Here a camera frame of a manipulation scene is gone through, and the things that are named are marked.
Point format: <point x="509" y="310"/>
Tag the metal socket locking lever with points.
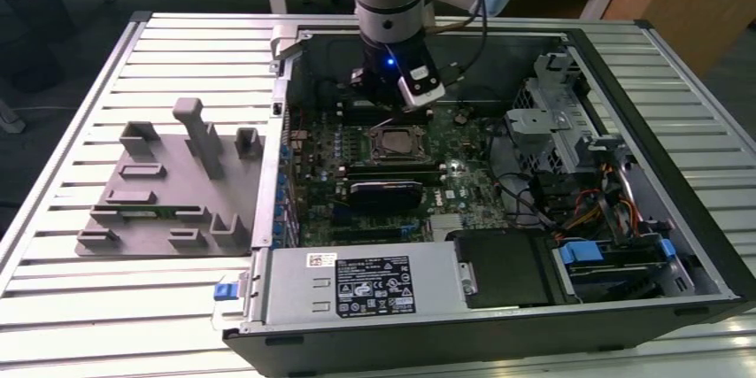
<point x="383" y="123"/>

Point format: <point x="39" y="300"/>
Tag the CPU socket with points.
<point x="375" y="154"/>

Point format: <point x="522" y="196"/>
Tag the small black graphics card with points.
<point x="385" y="198"/>

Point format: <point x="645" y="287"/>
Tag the metal drive cage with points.
<point x="541" y="121"/>

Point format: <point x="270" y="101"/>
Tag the green motherboard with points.
<point x="479" y="210"/>

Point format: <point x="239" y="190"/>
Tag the silver chipset heatsink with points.
<point x="449" y="225"/>

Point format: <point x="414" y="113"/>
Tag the black expansion slot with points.
<point x="378" y="235"/>

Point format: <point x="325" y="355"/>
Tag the black plastic shroud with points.
<point x="509" y="267"/>

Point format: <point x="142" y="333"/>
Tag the green RAM stick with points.
<point x="159" y="210"/>

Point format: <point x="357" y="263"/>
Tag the silver power supply with label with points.
<point x="295" y="280"/>

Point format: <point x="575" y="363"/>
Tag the grey parts rack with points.
<point x="166" y="241"/>

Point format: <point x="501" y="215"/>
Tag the hard disk in blue carrier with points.
<point x="582" y="254"/>

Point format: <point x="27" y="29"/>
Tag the blue case latch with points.
<point x="226" y="291"/>

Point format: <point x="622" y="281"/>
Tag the wooden cabinet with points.
<point x="697" y="6"/>

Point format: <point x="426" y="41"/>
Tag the black office chair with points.
<point x="35" y="33"/>

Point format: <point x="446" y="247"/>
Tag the black open PC case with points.
<point x="414" y="342"/>

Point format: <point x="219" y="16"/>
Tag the side wrist camera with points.
<point x="359" y="77"/>

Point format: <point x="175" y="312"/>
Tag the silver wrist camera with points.
<point x="421" y="86"/>

